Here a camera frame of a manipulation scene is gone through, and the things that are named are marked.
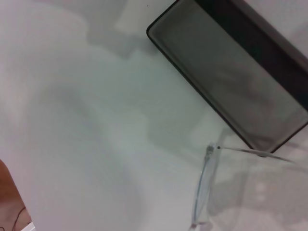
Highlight thin red cable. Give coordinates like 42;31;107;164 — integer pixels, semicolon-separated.
11;206;27;231

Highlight clear white glasses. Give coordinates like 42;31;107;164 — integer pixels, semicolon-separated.
190;141;299;231

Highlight black glasses case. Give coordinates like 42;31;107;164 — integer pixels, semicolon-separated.
146;0;308;154

